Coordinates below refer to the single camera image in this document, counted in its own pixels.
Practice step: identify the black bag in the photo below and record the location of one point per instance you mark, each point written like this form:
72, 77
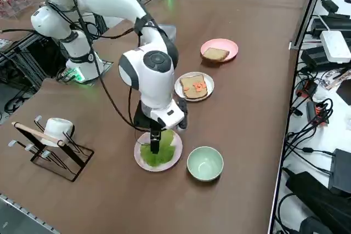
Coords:
315, 198

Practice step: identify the black flat box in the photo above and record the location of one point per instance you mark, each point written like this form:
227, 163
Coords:
341, 168

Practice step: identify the colourful printed packet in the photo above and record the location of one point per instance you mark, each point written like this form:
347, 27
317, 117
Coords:
337, 77

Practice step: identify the white cup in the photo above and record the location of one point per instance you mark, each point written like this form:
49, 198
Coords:
56, 128

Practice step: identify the black power strip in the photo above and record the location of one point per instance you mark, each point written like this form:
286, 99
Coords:
337, 21

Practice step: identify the black adapter box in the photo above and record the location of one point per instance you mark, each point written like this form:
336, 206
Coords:
312, 58

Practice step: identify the green lettuce leaf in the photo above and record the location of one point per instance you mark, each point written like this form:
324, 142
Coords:
164, 154

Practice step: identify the pale pink round plate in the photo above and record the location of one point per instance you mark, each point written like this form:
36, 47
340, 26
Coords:
177, 155

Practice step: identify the brown bread slice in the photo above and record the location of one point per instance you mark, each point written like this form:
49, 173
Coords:
216, 54
192, 92

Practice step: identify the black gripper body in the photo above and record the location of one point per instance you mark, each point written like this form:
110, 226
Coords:
141, 119

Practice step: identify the white round plate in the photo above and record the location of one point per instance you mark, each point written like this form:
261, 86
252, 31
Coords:
211, 86

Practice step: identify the aluminium frame rail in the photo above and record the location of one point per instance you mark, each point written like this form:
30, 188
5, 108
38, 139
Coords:
301, 29

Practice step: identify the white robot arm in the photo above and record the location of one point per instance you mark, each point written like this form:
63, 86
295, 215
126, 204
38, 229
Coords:
148, 86

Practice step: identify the orange carrot slices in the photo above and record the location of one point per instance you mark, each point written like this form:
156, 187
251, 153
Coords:
198, 87

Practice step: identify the white power adapter box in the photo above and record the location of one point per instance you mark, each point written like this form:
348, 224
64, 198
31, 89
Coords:
336, 45

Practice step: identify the clear plastic container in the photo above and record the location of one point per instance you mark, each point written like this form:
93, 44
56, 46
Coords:
170, 31

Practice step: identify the green ceramic bowl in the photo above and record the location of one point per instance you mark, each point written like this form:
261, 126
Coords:
205, 162

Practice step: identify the orange black plug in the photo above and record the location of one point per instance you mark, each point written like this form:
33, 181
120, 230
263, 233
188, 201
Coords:
319, 110

